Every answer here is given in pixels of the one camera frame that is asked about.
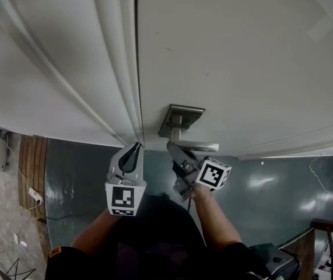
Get white panelled door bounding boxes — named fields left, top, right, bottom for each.
left=136, top=0, right=333, bottom=160

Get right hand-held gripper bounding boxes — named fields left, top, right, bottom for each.
left=166, top=142, right=232, bottom=202

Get long white floor cable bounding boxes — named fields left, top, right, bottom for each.
left=308, top=153, right=333, bottom=205

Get brown slatted wooden step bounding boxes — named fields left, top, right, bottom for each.
left=18, top=134, right=52, bottom=255

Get person's left forearm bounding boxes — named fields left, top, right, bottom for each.
left=71, top=208, right=121, bottom=256

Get metal door lock with handle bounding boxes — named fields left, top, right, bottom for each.
left=157, top=103, right=220, bottom=153

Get person's right forearm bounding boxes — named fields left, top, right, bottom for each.
left=190, top=182, right=243, bottom=252

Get white power strip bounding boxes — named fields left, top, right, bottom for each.
left=27, top=186, right=44, bottom=205

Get thin white power cable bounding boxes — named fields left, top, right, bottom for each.
left=5, top=132, right=32, bottom=191

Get person's black clothing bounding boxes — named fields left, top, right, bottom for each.
left=45, top=193, right=272, bottom=280

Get white door frame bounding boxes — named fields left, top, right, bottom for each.
left=0, top=0, right=144, bottom=149

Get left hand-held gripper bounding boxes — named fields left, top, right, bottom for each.
left=104, top=142, right=147, bottom=217

